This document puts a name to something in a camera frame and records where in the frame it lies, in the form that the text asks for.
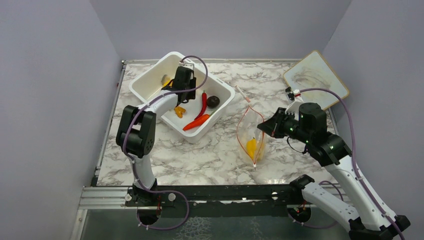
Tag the large yellow banana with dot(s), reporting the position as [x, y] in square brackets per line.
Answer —
[166, 82]

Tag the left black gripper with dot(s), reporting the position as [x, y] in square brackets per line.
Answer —
[191, 95]

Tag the white plastic bin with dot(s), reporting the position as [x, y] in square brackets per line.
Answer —
[147, 86]

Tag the white marker pink cap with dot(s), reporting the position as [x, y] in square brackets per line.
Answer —
[243, 94]

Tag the dark brown round fruit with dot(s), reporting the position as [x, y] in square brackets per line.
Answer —
[213, 102]

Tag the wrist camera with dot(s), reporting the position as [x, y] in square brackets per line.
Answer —
[187, 64]
[294, 95]

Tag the red chili pepper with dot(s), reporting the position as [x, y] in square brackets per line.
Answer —
[203, 105]

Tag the beige mushroom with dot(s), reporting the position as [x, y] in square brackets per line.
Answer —
[164, 77]

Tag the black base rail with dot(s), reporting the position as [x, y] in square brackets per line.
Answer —
[214, 201]

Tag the clear zip bag orange zipper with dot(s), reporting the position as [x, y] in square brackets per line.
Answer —
[246, 130]

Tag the orange carrot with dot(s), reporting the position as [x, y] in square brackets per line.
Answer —
[197, 122]

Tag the yellow bell pepper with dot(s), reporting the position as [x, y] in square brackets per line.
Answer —
[251, 146]

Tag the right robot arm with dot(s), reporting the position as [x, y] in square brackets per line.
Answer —
[367, 217]

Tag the small orange food piece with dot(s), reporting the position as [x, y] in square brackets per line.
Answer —
[179, 111]

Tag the small whiteboard wooden frame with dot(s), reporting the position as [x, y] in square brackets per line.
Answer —
[313, 71]

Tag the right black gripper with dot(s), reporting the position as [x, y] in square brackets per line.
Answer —
[270, 126]

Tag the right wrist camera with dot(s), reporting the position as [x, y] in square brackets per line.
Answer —
[294, 95]

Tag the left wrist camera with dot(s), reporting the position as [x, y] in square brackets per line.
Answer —
[187, 64]

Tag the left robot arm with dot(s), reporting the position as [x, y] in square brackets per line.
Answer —
[137, 127]

